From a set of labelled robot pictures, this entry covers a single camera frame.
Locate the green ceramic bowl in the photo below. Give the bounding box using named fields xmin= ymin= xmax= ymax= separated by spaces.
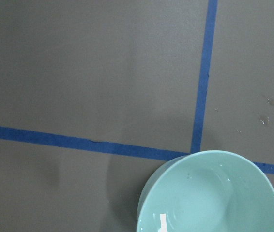
xmin=136 ymin=150 xmax=274 ymax=232

